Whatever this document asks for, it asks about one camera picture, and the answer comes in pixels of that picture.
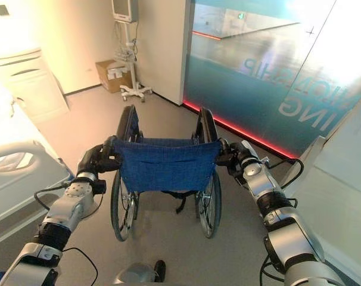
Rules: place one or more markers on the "white medical monitor stand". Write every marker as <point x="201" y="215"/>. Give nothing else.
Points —
<point x="133" y="65"/>

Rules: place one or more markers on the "grey patient monitor screen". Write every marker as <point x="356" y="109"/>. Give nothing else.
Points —
<point x="124" y="10"/>

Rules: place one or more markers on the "blue fabric wheelchair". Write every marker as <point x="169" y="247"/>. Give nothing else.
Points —
<point x="165" y="169"/>

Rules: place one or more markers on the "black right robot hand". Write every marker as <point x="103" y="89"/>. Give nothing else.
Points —
<point x="232" y="159"/>

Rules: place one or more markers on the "teal glass partition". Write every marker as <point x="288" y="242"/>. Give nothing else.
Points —
<point x="258" y="65"/>

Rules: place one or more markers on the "white hospital bed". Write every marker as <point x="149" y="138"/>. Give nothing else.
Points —
<point x="16" y="167"/>

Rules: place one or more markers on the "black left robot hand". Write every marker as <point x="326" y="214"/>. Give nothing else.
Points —
<point x="92" y="161"/>

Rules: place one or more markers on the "dark robot foot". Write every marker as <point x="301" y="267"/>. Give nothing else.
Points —
<point x="160" y="269"/>

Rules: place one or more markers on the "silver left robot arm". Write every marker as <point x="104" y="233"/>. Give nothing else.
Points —
<point x="46" y="226"/>

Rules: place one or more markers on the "white bedside cabinet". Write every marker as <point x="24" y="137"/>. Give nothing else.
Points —
<point x="31" y="80"/>

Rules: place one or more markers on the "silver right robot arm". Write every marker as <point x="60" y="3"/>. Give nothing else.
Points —
<point x="284" y="226"/>

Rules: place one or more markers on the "black wall switch panel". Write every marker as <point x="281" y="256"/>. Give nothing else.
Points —
<point x="1" y="9"/>

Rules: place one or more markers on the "silver robot leg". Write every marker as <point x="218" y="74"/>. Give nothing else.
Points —
<point x="136" y="272"/>

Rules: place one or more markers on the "brown cardboard box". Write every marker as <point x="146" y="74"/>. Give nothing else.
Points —
<point x="109" y="76"/>

